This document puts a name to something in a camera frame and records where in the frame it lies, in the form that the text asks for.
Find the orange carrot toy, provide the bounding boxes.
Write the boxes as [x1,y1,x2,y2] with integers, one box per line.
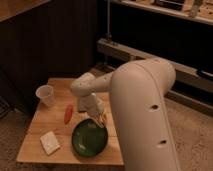
[64,104,73,124]

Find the vertical metal pole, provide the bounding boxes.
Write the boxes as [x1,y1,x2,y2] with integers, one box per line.
[106,0,111,42]

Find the wooden table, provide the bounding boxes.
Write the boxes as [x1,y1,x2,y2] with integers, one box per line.
[17,78,123,165]

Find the metal shelf rail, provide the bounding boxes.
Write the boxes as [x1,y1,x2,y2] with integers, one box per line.
[97,38,213,93]

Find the green ceramic bowl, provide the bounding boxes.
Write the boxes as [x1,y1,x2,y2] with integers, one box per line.
[71,119,108,158]

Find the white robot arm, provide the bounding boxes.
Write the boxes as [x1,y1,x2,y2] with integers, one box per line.
[70,58,181,171]

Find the clear plastic cup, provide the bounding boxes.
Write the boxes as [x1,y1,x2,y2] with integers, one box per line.
[36,85,54,107]

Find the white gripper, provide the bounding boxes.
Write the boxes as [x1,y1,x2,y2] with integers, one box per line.
[78,93,107,128]

